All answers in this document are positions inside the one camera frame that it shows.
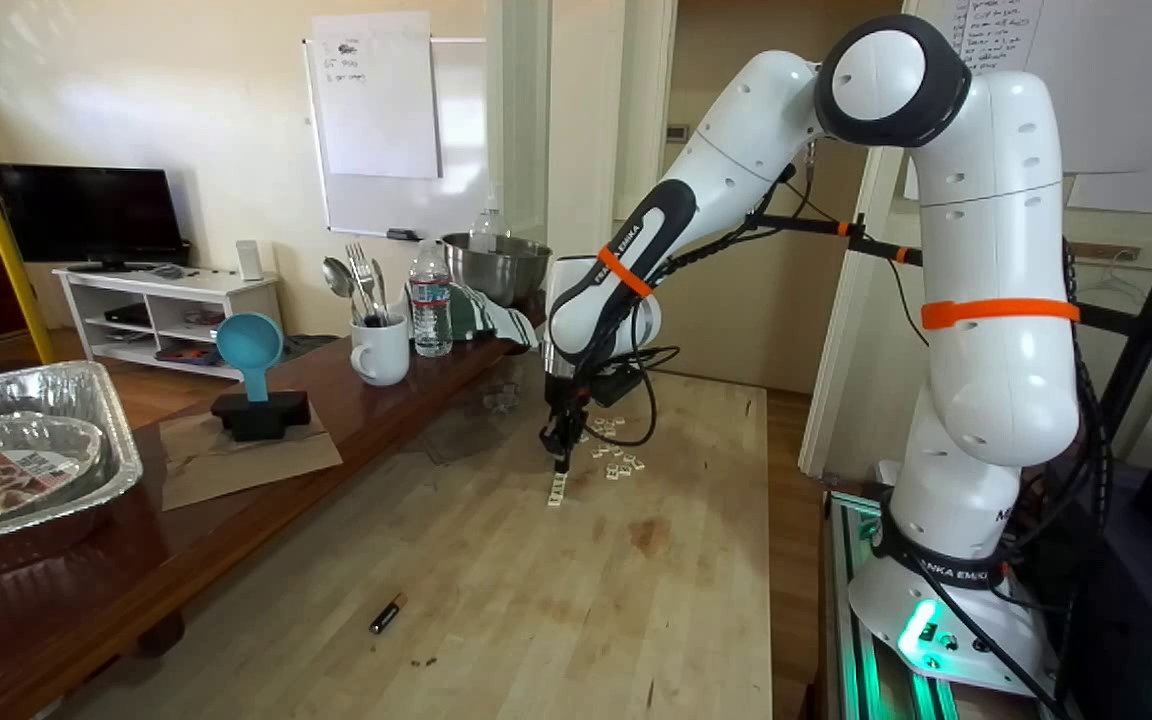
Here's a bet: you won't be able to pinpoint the aluminium foil tray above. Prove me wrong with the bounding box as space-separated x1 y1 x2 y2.
0 358 145 538

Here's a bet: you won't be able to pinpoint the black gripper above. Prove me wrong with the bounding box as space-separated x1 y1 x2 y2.
541 375 593 473

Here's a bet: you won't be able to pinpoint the green lit robot base rail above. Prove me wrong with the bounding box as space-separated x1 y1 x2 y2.
825 492 1066 720

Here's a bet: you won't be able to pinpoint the brown paper sheet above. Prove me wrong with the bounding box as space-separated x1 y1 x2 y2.
156 411 345 509

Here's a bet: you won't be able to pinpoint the white letter tile strip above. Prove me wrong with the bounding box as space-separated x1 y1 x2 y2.
545 473 569 509

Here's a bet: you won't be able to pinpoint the white tv shelf unit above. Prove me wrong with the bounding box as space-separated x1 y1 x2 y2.
56 268 281 378

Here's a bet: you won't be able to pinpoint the small black object on table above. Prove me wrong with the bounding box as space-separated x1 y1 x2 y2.
369 601 404 634

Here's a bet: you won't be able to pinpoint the clear plastic water bottle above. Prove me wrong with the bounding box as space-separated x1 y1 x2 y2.
408 260 451 354

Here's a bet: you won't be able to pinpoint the yellow stick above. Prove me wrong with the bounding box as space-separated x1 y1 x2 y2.
0 207 56 362

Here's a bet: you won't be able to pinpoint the white flipchart whiteboard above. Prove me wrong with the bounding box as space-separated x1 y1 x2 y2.
306 12 493 234

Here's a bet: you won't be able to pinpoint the teal scoop on black stand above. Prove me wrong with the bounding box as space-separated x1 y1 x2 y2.
214 311 307 440

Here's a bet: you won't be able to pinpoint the scattered white letter tiles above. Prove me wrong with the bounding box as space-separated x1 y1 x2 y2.
584 419 643 484

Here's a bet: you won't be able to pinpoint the large steel mixing bowl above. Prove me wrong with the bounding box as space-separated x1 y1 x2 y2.
463 234 549 305

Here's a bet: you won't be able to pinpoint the white ceramic mug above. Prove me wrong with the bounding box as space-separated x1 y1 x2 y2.
349 316 412 386

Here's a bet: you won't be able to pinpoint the green striped white towel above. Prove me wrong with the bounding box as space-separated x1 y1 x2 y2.
471 295 541 353

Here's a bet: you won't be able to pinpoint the black television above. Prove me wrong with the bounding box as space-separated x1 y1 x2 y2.
0 164 188 268

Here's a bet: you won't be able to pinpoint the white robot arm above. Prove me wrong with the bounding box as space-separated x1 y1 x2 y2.
541 17 1080 697

